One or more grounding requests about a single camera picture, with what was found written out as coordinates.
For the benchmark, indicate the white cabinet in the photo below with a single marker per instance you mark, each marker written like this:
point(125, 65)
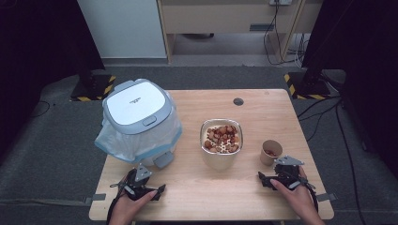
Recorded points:
point(125, 28)

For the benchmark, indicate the light wooden desk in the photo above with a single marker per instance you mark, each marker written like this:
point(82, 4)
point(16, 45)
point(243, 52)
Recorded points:
point(219, 18)

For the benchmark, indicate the white grey pedal trash bin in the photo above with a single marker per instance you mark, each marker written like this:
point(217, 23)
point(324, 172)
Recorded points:
point(134, 103)

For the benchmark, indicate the brown paper cup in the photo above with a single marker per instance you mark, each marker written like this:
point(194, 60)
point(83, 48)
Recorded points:
point(266, 157)

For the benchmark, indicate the metal food container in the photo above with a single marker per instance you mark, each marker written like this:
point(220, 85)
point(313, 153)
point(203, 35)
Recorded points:
point(219, 161)

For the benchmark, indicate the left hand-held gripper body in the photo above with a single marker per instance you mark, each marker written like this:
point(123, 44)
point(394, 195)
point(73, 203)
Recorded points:
point(139, 184)

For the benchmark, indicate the black curtain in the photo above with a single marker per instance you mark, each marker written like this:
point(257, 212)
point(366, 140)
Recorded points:
point(37, 47)
point(359, 62)

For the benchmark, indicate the striped black stand base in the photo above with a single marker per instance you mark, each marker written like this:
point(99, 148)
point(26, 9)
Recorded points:
point(309, 89)
point(94, 89)

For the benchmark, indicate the white power strip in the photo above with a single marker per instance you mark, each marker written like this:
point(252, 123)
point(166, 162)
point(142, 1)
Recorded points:
point(280, 2)

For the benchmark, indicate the brown nuts and dried fruit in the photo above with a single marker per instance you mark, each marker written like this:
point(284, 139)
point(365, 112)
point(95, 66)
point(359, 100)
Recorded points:
point(222, 138)

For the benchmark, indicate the person's left hand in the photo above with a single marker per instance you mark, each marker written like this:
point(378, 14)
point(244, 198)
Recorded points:
point(128, 207)

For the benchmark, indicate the person's right hand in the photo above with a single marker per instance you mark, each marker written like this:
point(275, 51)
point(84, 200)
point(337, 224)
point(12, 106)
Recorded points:
point(295, 200)

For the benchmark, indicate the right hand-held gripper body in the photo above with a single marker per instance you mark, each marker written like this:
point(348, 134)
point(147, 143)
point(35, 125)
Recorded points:
point(287, 172)

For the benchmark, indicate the round grey table grommet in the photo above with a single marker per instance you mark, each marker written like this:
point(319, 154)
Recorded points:
point(238, 101)

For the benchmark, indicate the translucent white bin liner bag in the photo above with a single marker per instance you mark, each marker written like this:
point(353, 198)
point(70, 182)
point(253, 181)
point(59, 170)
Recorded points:
point(137, 145)

